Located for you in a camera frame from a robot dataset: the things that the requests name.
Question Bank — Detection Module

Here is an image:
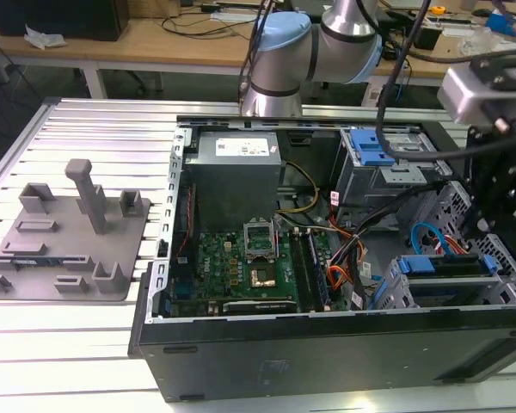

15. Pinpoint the clear plastic bag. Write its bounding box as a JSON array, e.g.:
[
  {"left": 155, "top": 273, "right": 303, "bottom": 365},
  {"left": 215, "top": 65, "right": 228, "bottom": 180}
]
[{"left": 458, "top": 28, "right": 507, "bottom": 58}]

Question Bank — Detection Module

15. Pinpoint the CPU socket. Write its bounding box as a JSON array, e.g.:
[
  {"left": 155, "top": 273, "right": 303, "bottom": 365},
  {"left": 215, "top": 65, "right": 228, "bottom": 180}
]
[{"left": 247, "top": 265, "right": 279, "bottom": 289}]

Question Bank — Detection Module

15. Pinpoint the perforated metal disk bay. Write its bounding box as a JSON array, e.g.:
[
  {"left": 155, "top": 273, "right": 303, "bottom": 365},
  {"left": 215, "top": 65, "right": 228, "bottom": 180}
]
[{"left": 372, "top": 179, "right": 516, "bottom": 309}]

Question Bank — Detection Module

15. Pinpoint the RAM stick in slot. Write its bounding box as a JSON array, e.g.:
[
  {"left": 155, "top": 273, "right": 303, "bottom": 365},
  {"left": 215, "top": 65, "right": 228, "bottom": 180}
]
[{"left": 305, "top": 232, "right": 331, "bottom": 311}]

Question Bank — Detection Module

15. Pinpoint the red and black wire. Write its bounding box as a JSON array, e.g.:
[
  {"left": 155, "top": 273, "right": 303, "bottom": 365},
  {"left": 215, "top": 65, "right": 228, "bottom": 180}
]
[{"left": 175, "top": 183, "right": 198, "bottom": 260}]

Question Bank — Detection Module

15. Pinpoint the black graphics card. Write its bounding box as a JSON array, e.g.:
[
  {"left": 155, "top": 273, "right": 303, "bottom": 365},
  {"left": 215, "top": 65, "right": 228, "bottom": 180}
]
[{"left": 220, "top": 299, "right": 298, "bottom": 317}]

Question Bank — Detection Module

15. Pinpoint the blue cardboard box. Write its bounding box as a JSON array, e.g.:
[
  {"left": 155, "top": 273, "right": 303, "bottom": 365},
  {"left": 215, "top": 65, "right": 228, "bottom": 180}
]
[{"left": 486, "top": 9, "right": 516, "bottom": 38}]

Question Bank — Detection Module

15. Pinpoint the grey power supply unit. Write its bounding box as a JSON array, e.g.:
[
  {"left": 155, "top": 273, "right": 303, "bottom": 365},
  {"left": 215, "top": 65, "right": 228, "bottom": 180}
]
[{"left": 183, "top": 131, "right": 283, "bottom": 233}]

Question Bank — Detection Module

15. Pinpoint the blue SATA wire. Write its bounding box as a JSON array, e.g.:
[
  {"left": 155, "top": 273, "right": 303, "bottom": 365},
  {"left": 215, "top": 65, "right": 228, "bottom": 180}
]
[{"left": 409, "top": 220, "right": 453, "bottom": 260}]

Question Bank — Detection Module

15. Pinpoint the hard disk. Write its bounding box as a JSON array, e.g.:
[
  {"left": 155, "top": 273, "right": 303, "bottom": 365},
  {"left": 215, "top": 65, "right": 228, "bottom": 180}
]
[{"left": 395, "top": 252, "right": 498, "bottom": 281}]

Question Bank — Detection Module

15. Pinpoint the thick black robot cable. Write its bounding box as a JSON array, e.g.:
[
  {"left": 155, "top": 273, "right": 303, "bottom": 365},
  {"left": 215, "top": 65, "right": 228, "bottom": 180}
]
[{"left": 374, "top": 0, "right": 516, "bottom": 163}]

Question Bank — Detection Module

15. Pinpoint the multicoloured disk power wire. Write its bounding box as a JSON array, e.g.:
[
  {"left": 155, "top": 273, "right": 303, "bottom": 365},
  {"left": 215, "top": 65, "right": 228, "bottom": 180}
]
[{"left": 428, "top": 231, "right": 472, "bottom": 256}]

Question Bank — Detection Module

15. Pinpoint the blue hanging cable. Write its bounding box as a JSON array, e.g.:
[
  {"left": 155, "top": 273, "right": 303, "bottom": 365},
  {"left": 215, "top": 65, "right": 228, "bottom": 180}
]
[{"left": 393, "top": 38, "right": 412, "bottom": 102}]

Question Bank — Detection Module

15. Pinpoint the black desk cable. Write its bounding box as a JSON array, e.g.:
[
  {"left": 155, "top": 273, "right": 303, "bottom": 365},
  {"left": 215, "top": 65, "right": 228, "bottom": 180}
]
[{"left": 161, "top": 12, "right": 263, "bottom": 39}]

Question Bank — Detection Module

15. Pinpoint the black PC case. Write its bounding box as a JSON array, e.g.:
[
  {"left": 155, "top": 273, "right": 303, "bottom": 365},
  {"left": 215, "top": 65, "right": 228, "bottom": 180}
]
[{"left": 127, "top": 112, "right": 516, "bottom": 404}]

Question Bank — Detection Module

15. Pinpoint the green motherboard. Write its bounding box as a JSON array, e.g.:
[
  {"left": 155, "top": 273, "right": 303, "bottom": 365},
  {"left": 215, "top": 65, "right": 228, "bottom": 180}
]
[{"left": 167, "top": 193, "right": 363, "bottom": 315}]

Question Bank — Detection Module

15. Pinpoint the small black adapter box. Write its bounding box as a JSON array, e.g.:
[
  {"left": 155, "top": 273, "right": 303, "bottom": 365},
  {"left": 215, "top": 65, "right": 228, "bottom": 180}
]
[{"left": 413, "top": 24, "right": 442, "bottom": 49}]

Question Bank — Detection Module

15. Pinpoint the black sleeved cable bundle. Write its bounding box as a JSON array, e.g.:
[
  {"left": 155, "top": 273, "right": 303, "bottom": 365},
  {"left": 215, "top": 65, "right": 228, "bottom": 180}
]
[{"left": 328, "top": 178, "right": 470, "bottom": 268}]

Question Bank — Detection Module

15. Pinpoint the white crumpled plastic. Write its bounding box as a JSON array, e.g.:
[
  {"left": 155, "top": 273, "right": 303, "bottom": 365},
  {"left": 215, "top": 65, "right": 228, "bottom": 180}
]
[{"left": 23, "top": 24, "right": 67, "bottom": 49}]

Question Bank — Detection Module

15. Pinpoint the yellow and black cable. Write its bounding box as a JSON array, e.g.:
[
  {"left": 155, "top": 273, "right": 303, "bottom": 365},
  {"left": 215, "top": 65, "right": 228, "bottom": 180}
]
[{"left": 275, "top": 161, "right": 321, "bottom": 215}]

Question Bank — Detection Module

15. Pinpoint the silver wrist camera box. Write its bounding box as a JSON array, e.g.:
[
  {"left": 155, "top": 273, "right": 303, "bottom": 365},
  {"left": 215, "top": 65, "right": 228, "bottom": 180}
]
[{"left": 437, "top": 64, "right": 507, "bottom": 126}]

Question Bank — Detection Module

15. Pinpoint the grey parts rack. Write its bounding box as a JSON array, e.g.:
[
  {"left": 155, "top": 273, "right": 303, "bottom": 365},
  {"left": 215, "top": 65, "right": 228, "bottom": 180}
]
[{"left": 0, "top": 157, "right": 152, "bottom": 302}]

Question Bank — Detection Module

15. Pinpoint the orange wire bundle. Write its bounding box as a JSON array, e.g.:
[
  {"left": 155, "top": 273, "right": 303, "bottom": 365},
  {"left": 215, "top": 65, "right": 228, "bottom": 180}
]
[{"left": 325, "top": 222, "right": 369, "bottom": 299}]

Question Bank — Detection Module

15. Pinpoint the silver optical drive cage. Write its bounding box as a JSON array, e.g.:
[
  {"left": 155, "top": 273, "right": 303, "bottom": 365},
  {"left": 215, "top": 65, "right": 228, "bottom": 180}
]
[{"left": 333, "top": 127, "right": 455, "bottom": 208}]

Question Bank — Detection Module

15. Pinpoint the wooden desk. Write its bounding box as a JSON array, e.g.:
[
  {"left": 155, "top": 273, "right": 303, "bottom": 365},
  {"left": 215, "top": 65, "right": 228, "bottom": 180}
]
[{"left": 0, "top": 0, "right": 516, "bottom": 101}]

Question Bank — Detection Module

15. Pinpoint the metal socket cover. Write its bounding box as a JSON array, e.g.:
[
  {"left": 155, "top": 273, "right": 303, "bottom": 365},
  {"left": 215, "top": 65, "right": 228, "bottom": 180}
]
[{"left": 242, "top": 219, "right": 277, "bottom": 261}]

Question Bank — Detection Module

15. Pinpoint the black box on desk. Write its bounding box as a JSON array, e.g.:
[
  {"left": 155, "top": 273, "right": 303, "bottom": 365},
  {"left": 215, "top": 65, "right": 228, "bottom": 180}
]
[{"left": 0, "top": 0, "right": 130, "bottom": 42}]

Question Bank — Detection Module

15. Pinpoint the blue drive carrier handle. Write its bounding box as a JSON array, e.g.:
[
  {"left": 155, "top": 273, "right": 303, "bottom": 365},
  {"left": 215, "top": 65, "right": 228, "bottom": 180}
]
[{"left": 350, "top": 127, "right": 397, "bottom": 167}]

